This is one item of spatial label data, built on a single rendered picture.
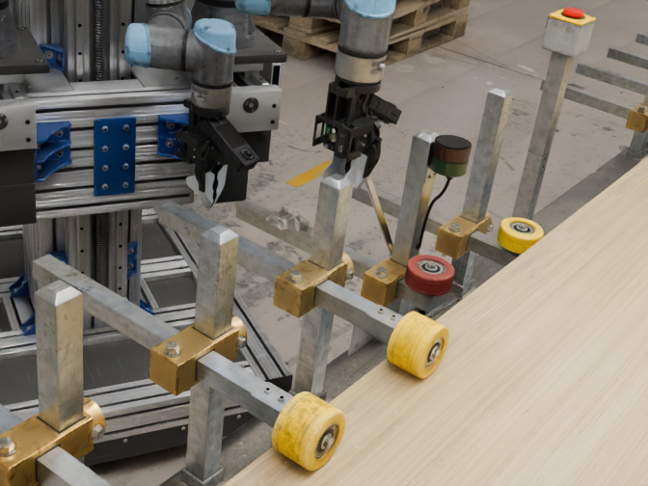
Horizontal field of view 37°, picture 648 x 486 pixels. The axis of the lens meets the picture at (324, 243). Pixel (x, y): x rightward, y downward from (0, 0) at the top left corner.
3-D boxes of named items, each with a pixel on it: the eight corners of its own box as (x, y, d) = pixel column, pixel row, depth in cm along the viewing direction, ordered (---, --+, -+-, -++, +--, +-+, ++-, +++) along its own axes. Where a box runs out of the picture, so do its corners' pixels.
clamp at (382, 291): (359, 297, 165) (364, 272, 162) (401, 269, 174) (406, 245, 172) (386, 310, 162) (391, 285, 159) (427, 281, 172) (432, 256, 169)
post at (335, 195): (287, 432, 161) (320, 175, 137) (300, 422, 163) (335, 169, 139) (304, 442, 159) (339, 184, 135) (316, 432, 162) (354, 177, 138)
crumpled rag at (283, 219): (257, 220, 175) (258, 208, 174) (281, 208, 180) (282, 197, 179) (295, 238, 171) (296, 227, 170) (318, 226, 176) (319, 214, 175)
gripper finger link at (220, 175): (202, 194, 191) (204, 152, 187) (224, 204, 189) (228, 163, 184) (191, 199, 189) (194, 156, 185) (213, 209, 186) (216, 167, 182)
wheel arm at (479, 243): (330, 193, 198) (333, 175, 196) (339, 188, 201) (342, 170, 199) (517, 276, 178) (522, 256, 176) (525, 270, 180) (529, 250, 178)
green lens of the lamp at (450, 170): (422, 167, 155) (424, 155, 154) (441, 157, 159) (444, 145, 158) (454, 180, 152) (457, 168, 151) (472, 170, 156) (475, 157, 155)
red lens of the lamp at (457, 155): (425, 153, 154) (427, 141, 152) (444, 144, 158) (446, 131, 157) (457, 166, 151) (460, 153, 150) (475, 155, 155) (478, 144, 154)
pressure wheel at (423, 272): (388, 320, 164) (398, 262, 158) (413, 302, 170) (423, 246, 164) (427, 340, 160) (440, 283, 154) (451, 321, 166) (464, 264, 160)
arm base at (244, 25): (175, 27, 209) (177, -18, 204) (240, 25, 216) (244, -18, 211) (198, 51, 198) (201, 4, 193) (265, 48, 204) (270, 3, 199)
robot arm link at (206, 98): (241, 84, 176) (210, 94, 170) (239, 107, 178) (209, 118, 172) (211, 71, 179) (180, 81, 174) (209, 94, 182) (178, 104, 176)
